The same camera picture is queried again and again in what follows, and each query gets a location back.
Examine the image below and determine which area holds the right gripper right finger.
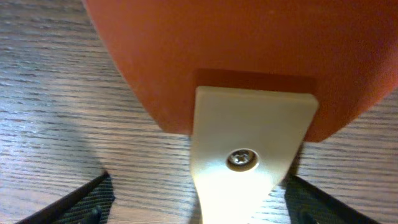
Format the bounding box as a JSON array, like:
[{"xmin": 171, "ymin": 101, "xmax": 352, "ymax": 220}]
[{"xmin": 284, "ymin": 176, "xmax": 379, "ymax": 224}]

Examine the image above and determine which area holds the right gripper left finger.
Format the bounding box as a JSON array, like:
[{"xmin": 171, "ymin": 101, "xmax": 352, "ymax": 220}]
[{"xmin": 17, "ymin": 172, "xmax": 115, "ymax": 224}]

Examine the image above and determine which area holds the orange scraper with wooden handle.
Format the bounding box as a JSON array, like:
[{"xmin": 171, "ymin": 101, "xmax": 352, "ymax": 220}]
[{"xmin": 84, "ymin": 0, "xmax": 397, "ymax": 223}]

